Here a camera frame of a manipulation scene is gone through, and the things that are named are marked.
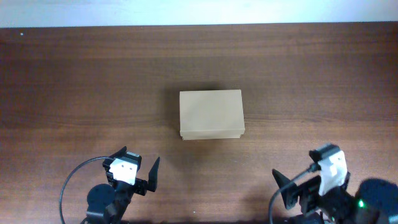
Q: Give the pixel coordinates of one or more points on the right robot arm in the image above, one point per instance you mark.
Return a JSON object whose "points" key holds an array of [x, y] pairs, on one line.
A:
{"points": [[375, 202]]}

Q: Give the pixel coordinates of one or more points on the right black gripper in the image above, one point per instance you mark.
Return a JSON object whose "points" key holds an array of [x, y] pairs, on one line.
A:
{"points": [[310, 195]]}

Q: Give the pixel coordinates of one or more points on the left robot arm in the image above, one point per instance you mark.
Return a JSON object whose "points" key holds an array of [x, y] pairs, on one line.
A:
{"points": [[108, 202]]}

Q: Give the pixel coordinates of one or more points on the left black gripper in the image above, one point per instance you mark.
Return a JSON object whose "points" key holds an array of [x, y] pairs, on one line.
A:
{"points": [[138, 187]]}

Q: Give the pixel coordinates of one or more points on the cardboard box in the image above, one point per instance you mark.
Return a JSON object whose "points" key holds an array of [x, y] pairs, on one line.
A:
{"points": [[211, 114]]}

